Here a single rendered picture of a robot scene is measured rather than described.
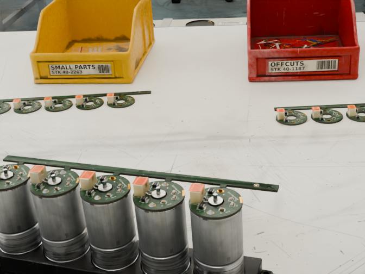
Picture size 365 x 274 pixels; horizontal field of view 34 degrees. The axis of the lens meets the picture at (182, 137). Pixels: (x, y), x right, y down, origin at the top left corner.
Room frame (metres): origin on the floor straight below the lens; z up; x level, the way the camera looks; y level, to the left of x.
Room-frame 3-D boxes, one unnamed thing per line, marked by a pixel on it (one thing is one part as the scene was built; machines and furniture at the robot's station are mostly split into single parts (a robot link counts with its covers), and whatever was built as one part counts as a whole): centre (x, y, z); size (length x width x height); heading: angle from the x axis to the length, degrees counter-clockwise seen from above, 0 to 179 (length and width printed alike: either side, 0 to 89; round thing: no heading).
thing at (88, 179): (0.26, 0.05, 0.82); 0.01 x 0.01 x 0.01; 70
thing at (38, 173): (0.26, 0.07, 0.82); 0.01 x 0.01 x 0.01; 70
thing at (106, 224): (0.25, 0.04, 0.79); 0.02 x 0.02 x 0.05
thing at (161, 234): (0.24, 0.01, 0.79); 0.02 x 0.02 x 0.05
